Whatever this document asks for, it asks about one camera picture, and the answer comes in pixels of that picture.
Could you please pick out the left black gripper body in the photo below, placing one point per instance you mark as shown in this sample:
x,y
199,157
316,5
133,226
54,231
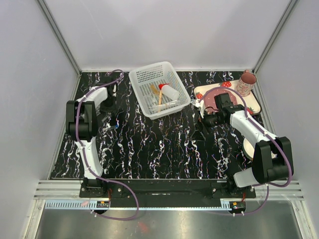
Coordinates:
x,y
108,105

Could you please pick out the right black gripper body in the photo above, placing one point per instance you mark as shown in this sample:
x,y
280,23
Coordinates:
x,y
212,120

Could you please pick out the blue cap test tube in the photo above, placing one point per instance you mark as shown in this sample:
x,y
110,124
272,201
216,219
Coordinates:
x,y
108,127
106,118

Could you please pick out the bundle of plastic pipettes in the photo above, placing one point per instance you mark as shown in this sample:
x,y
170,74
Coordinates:
x,y
164,106

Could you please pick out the wash bottle red cap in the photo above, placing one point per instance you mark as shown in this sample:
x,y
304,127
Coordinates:
x,y
169,91

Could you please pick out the wooden test tube clamp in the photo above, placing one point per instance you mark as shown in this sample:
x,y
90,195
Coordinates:
x,y
160,97

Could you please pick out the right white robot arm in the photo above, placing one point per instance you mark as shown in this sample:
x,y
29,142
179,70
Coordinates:
x,y
272,157

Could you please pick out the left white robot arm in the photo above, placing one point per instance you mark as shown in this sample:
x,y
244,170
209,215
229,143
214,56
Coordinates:
x,y
82,126

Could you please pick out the pink dotted plate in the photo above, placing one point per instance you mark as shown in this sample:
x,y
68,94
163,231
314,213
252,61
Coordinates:
x,y
209,100

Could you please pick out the strawberry pattern tray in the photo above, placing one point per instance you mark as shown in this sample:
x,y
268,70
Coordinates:
x,y
253,106

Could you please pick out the white bowl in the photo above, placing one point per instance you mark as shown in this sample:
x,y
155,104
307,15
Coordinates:
x,y
248,149

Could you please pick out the pink patterned mug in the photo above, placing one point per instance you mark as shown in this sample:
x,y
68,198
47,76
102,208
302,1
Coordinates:
x,y
245,83

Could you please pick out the white plastic perforated basket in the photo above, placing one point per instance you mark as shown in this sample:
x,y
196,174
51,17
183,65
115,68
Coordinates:
x,y
159,90

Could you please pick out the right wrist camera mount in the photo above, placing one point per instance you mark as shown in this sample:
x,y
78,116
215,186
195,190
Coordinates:
x,y
198,104

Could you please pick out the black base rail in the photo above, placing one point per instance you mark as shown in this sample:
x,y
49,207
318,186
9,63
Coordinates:
x,y
165,194

